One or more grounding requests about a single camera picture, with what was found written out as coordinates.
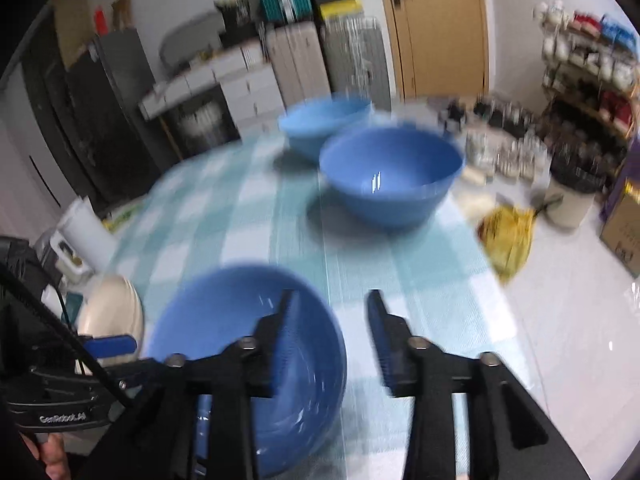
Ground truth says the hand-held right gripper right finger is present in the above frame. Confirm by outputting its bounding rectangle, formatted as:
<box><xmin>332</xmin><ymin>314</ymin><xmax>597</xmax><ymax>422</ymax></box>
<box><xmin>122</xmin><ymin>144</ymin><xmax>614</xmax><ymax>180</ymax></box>
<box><xmin>366</xmin><ymin>290</ymin><xmax>591</xmax><ymax>480</ymax></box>

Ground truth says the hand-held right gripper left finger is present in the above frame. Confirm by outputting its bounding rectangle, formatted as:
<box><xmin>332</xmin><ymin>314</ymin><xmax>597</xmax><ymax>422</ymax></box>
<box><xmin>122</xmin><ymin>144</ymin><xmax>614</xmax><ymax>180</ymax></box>
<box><xmin>107</xmin><ymin>289</ymin><xmax>301</xmax><ymax>480</ymax></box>

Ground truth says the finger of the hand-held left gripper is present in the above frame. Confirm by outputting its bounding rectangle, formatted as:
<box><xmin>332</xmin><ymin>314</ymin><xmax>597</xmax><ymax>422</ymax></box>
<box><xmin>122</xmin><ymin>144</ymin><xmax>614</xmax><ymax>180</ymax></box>
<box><xmin>82</xmin><ymin>334</ymin><xmax>138</xmax><ymax>358</ymax></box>
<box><xmin>100</xmin><ymin>359</ymin><xmax>171</xmax><ymax>401</ymax></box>

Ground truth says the beige ridged plate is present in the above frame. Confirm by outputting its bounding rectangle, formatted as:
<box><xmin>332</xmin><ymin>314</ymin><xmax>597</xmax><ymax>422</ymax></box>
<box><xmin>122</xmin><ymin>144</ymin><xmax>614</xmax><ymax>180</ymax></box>
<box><xmin>76</xmin><ymin>274</ymin><xmax>146</xmax><ymax>361</ymax></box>

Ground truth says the blue bowl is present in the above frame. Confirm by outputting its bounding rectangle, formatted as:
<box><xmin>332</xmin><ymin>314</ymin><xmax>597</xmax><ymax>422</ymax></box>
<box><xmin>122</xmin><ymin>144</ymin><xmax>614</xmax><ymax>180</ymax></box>
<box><xmin>319</xmin><ymin>126</ymin><xmax>466</xmax><ymax>231</ymax></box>
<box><xmin>147</xmin><ymin>264</ymin><xmax>348</xmax><ymax>478</ymax></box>
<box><xmin>277</xmin><ymin>97</ymin><xmax>373</xmax><ymax>163</ymax></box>

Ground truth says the person's left hand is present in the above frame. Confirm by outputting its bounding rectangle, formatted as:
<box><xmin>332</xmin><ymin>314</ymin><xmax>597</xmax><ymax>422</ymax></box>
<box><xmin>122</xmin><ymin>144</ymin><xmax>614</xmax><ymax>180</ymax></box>
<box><xmin>40</xmin><ymin>434</ymin><xmax>71</xmax><ymax>480</ymax></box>

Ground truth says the teal checked tablecloth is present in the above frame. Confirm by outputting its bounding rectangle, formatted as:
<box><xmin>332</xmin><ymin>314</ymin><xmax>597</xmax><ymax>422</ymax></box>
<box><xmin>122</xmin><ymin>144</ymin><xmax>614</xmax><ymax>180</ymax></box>
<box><xmin>102</xmin><ymin>102</ymin><xmax>521</xmax><ymax>480</ymax></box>

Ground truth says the white electric kettle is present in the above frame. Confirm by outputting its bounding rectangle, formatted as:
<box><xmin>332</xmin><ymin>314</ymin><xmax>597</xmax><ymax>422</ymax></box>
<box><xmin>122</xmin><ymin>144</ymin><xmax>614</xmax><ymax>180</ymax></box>
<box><xmin>57</xmin><ymin>197</ymin><xmax>121</xmax><ymax>278</ymax></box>

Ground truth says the black bag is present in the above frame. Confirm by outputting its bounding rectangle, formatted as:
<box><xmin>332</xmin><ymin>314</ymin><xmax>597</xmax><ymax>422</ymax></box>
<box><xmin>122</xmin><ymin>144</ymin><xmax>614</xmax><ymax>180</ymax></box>
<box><xmin>0</xmin><ymin>237</ymin><xmax>48</xmax><ymax>291</ymax></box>

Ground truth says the green packet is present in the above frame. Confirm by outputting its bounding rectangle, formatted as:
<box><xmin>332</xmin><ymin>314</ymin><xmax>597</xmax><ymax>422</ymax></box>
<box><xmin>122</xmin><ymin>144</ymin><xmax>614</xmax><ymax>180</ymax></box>
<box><xmin>102</xmin><ymin>207</ymin><xmax>143</xmax><ymax>233</ymax></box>

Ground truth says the yellow plastic bag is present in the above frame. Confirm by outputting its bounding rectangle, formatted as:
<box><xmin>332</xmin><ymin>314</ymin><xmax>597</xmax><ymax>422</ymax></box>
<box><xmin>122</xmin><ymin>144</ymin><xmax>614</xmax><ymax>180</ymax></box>
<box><xmin>477</xmin><ymin>205</ymin><xmax>538</xmax><ymax>283</ymax></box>

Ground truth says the black fridge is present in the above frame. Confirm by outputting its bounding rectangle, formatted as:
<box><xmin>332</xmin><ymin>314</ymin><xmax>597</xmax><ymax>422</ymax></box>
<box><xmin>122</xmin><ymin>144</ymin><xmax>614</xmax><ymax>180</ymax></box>
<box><xmin>20</xmin><ymin>25</ymin><xmax>176</xmax><ymax>211</ymax></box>

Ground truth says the beige bin with black bag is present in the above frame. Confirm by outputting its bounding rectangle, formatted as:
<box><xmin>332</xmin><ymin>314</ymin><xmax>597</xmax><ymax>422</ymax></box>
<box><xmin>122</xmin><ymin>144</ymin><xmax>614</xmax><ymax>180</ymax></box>
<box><xmin>545</xmin><ymin>157</ymin><xmax>607</xmax><ymax>231</ymax></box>

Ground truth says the woven basket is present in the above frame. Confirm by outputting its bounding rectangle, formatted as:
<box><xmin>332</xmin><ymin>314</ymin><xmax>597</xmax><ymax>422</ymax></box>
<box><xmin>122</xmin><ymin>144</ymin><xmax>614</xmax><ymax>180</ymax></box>
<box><xmin>170</xmin><ymin>100</ymin><xmax>238</xmax><ymax>158</ymax></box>

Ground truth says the white drawer cabinet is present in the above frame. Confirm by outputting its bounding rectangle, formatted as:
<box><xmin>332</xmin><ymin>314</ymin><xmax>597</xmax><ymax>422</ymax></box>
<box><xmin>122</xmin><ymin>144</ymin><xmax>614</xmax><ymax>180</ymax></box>
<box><xmin>140</xmin><ymin>42</ymin><xmax>286</xmax><ymax>133</ymax></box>

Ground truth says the printed cardboard box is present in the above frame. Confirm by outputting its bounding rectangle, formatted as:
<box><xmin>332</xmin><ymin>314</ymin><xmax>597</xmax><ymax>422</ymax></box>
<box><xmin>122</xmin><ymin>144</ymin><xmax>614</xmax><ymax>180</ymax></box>
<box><xmin>600</xmin><ymin>177</ymin><xmax>640</xmax><ymax>278</ymax></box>

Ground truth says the beige suitcase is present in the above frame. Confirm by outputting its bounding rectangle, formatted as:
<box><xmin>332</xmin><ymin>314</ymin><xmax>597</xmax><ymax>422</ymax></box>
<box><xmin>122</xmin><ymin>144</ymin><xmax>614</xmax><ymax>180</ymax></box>
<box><xmin>265</xmin><ymin>22</ymin><xmax>331</xmax><ymax>108</ymax></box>

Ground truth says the silver suitcase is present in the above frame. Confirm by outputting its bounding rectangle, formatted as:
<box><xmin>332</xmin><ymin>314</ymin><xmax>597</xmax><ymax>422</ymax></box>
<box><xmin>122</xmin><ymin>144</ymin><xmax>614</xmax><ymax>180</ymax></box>
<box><xmin>320</xmin><ymin>16</ymin><xmax>393</xmax><ymax>111</ymax></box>

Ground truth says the purple carton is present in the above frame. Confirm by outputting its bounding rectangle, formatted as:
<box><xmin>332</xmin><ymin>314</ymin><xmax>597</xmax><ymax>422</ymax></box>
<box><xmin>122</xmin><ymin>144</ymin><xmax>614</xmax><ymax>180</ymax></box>
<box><xmin>602</xmin><ymin>137</ymin><xmax>640</xmax><ymax>223</ymax></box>

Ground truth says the wooden door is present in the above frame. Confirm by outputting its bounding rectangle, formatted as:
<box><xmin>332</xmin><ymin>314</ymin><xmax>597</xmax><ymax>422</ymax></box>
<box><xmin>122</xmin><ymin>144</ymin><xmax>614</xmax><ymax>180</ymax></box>
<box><xmin>374</xmin><ymin>0</ymin><xmax>490</xmax><ymax>101</ymax></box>

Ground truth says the shelf rack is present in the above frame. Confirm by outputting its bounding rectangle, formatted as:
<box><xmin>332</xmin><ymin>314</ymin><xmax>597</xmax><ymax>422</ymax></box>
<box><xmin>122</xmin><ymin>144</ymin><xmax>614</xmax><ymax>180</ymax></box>
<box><xmin>537</xmin><ymin>0</ymin><xmax>640</xmax><ymax>161</ymax></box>

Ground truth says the yellow box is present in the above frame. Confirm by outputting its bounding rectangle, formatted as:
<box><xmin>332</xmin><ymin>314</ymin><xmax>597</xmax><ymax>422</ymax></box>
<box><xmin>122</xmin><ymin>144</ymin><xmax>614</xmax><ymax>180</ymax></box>
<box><xmin>320</xmin><ymin>0</ymin><xmax>363</xmax><ymax>22</ymax></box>

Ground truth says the black cable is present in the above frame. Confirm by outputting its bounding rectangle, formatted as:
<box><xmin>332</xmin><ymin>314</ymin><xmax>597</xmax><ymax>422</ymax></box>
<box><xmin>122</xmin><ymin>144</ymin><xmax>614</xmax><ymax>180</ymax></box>
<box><xmin>0</xmin><ymin>262</ymin><xmax>133</xmax><ymax>413</ymax></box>

